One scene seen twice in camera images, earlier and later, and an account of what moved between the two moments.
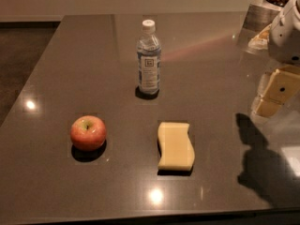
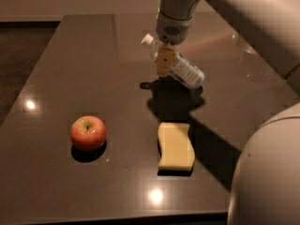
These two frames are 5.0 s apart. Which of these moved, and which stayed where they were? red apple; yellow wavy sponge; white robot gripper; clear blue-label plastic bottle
Moved: white robot gripper; clear blue-label plastic bottle
Stayed: yellow wavy sponge; red apple
